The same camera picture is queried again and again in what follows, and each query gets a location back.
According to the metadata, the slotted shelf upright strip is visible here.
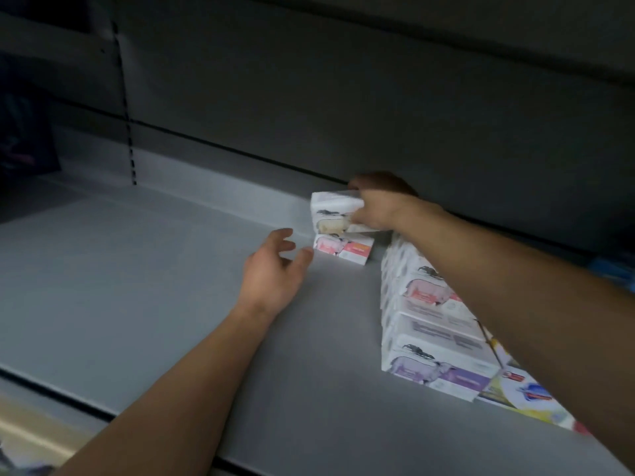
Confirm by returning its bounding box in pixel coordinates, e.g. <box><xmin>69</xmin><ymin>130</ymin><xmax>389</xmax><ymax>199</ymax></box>
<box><xmin>110</xmin><ymin>20</ymin><xmax>138</xmax><ymax>187</ymax></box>

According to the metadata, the shelf edge price rail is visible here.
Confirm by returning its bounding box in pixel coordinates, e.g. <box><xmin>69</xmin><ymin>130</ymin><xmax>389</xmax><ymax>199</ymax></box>
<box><xmin>0</xmin><ymin>369</ymin><xmax>117</xmax><ymax>469</ymax></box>

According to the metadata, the person's left hand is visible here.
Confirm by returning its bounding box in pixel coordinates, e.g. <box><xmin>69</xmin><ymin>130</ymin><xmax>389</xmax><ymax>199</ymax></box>
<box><xmin>235</xmin><ymin>228</ymin><xmax>315</xmax><ymax>319</ymax></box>

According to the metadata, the person's right hand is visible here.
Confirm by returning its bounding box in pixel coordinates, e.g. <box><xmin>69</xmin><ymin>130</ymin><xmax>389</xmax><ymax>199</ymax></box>
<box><xmin>347</xmin><ymin>172</ymin><xmax>433</xmax><ymax>233</ymax></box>

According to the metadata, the white box with pink label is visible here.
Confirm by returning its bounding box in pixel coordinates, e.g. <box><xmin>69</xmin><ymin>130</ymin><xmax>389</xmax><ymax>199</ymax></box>
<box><xmin>313</xmin><ymin>233</ymin><xmax>376</xmax><ymax>266</ymax></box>

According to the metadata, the blue package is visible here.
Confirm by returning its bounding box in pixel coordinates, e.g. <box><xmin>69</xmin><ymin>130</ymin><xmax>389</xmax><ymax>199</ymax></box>
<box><xmin>588</xmin><ymin>257</ymin><xmax>635</xmax><ymax>294</ymax></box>

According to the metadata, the row of white animal-print boxes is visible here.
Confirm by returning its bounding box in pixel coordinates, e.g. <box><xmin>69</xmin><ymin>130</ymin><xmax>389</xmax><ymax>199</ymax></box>
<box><xmin>379</xmin><ymin>232</ymin><xmax>503</xmax><ymax>403</ymax></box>

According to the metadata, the white box with beige animal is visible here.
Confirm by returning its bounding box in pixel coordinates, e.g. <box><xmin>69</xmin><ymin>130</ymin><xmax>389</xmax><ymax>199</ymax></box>
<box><xmin>310</xmin><ymin>190</ymin><xmax>380</xmax><ymax>237</ymax></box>

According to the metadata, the grey metal shelf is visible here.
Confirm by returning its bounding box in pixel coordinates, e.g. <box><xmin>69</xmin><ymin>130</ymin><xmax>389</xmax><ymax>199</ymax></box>
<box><xmin>0</xmin><ymin>158</ymin><xmax>635</xmax><ymax>476</ymax></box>

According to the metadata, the person's left forearm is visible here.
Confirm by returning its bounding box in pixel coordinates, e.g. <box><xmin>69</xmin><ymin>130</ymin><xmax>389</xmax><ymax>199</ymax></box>
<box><xmin>51</xmin><ymin>302</ymin><xmax>277</xmax><ymax>476</ymax></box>

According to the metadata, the person's right forearm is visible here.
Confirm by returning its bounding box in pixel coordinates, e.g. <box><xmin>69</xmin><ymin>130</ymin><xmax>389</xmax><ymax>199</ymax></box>
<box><xmin>396</xmin><ymin>197</ymin><xmax>635</xmax><ymax>472</ymax></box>

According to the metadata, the white carton with yellow-blue print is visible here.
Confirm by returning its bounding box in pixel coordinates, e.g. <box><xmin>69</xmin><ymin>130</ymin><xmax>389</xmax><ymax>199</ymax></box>
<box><xmin>475</xmin><ymin>337</ymin><xmax>577</xmax><ymax>432</ymax></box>

